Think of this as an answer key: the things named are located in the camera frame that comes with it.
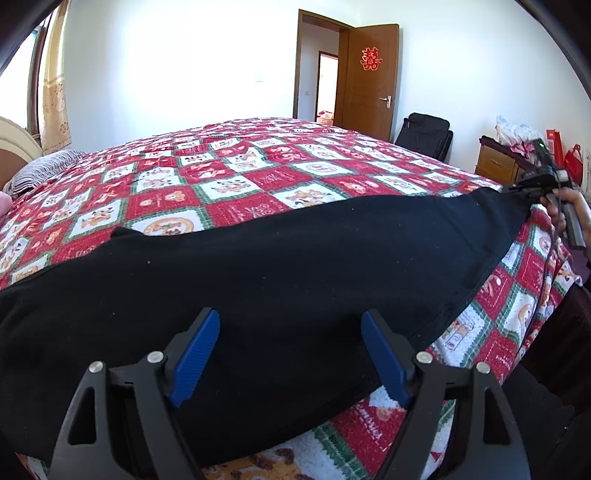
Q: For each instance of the window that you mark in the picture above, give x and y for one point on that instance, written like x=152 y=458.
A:
x=30 y=83

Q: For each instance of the brown wooden door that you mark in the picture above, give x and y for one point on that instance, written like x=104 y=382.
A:
x=364 y=110

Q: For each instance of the red gift bag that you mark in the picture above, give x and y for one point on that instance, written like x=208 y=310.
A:
x=575 y=166

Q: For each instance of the white plastic bag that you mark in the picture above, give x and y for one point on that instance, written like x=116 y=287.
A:
x=515 y=134

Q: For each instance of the narrow yellow curtain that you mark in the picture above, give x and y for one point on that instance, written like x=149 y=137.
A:
x=55 y=92

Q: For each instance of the person's dark clothing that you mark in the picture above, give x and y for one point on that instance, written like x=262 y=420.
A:
x=549 y=415

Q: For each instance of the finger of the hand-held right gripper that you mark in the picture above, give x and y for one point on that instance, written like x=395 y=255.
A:
x=521 y=190

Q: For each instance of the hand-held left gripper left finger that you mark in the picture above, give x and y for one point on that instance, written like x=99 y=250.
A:
x=196 y=360

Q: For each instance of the brown door frame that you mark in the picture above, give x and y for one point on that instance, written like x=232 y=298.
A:
x=301 y=69

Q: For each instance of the wooden cabinet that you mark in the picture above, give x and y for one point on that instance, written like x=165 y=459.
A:
x=496 y=164

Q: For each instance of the red paper door decoration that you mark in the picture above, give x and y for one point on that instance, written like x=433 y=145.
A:
x=371 y=57

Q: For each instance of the red box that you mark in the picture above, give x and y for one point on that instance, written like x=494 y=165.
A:
x=554 y=147

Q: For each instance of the striped pillow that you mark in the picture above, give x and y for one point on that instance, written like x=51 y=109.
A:
x=41 y=168

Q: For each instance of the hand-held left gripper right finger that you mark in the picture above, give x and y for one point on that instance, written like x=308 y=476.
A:
x=385 y=360

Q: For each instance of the cream wooden headboard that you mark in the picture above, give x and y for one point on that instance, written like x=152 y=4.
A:
x=18 y=138

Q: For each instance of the black pants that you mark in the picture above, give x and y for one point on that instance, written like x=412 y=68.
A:
x=277 y=277

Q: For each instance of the black folding chair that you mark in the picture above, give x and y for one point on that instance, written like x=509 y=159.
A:
x=425 y=134

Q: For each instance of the person's right hand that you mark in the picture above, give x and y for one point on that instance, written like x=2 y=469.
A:
x=556 y=212

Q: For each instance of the red printed bed blanket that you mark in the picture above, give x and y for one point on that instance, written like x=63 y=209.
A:
x=277 y=152

